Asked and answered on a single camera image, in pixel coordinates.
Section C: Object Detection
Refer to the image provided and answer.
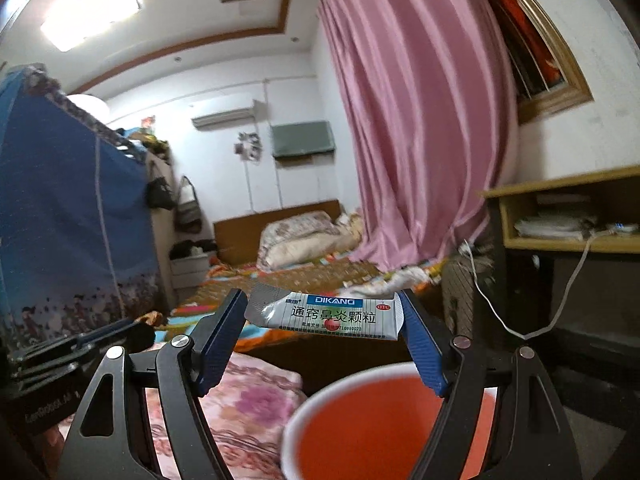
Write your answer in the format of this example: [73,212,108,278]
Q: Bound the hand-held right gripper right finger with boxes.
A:
[399,289,584,480]

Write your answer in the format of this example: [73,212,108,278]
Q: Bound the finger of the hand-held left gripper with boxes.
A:
[10,345,128,385]
[20,317,155,361]

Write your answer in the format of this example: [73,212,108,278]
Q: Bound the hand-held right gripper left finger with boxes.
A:
[50,287,249,480]

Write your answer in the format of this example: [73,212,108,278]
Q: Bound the red bin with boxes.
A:
[280,362,501,480]

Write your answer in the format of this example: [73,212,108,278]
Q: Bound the silver medicine sachet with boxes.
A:
[244,282,405,342]

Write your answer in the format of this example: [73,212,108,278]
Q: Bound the brown patterned handbag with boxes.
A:
[442,252,496,341]

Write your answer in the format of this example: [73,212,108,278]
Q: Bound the white nightstand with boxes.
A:
[169,252,211,288]

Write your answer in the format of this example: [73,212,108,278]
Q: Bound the colourful patchwork quilt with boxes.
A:
[150,250,451,356]

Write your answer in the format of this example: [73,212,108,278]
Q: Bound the dark clothes pile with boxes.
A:
[170,239,218,261]

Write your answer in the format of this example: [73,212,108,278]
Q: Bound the beige tall cabinet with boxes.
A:
[145,150,178,306]

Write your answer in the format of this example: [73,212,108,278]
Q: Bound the wooden headboard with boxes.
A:
[213,200,342,266]

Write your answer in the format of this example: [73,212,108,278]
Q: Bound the cream pillow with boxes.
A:
[260,237,363,268]

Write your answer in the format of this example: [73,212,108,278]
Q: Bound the blue printed cloth wardrobe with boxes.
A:
[0,67,173,356]

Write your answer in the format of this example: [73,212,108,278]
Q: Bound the floral pillow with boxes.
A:
[257,212,336,261]

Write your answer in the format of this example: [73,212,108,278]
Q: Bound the grey hanging bag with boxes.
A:
[175,175,202,233]

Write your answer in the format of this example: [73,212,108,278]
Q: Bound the black hanging bag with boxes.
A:
[145,162,177,211]

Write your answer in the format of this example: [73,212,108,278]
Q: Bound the wooden desk shelf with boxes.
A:
[480,165,640,431]

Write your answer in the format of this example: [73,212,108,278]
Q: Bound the stack of white papers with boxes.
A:
[515,215,598,241]

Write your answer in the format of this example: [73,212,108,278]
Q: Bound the grey-green cloth cover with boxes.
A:
[270,121,337,161]

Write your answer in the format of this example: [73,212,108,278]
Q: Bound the white round lamp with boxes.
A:
[65,94,108,126]

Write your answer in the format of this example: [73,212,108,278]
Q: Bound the white air conditioner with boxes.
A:
[191,100,271,130]

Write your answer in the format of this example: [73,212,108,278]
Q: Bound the pink curtain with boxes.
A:
[320,0,521,271]

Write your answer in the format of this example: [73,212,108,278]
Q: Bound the gold framed picture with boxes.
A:
[470,0,596,126]

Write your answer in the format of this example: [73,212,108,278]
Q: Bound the ceiling light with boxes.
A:
[40,0,143,53]

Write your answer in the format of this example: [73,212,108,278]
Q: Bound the white cable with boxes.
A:
[457,230,621,341]

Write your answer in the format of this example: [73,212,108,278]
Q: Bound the wall photos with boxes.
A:
[235,132,263,161]

